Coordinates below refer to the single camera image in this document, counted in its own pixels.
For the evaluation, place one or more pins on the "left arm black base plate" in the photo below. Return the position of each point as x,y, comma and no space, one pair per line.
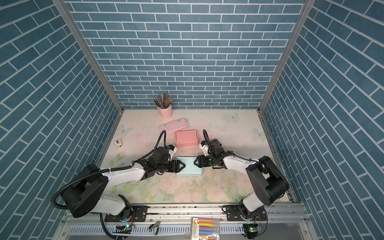
132,214

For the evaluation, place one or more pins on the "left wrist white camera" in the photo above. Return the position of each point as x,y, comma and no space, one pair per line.
172,150

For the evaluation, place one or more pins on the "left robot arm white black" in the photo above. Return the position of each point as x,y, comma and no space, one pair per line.
86,193

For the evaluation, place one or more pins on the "small white pencil sharpener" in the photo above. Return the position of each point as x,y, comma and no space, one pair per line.
118,143

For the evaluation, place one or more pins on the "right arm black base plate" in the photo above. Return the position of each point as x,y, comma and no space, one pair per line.
240,213

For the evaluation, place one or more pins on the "wrist white camera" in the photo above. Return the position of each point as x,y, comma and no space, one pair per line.
172,150
204,146

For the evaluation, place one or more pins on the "pink pencil case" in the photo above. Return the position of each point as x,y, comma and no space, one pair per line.
174,126

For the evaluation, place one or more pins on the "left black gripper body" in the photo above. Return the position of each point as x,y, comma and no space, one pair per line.
163,167

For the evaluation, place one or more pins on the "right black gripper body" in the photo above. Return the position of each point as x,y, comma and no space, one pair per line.
212,159

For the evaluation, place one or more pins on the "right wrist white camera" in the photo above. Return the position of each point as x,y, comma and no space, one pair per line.
204,146

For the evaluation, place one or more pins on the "aluminium front rail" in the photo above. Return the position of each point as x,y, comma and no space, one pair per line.
281,212

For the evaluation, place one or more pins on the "black metal clip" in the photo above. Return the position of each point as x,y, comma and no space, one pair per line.
154,228

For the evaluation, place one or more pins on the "left small circuit board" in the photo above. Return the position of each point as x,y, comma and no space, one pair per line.
123,229

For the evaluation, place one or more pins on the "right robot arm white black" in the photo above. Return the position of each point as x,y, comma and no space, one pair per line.
267,181

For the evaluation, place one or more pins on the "right small circuit board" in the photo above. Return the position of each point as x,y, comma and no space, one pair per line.
250,231

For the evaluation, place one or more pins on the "pink paper box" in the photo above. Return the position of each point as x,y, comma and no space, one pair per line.
187,138

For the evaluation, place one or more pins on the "pink pencil cup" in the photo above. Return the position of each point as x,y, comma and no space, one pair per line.
166,113

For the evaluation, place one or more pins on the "light blue paper box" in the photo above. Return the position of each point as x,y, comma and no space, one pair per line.
191,170

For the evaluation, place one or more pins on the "bundle of coloured pencils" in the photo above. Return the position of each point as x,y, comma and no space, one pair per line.
163,101

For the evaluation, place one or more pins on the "small circuit board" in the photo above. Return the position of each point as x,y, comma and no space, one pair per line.
123,229
250,231

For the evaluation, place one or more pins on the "pack of coloured markers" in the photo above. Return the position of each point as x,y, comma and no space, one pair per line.
205,229

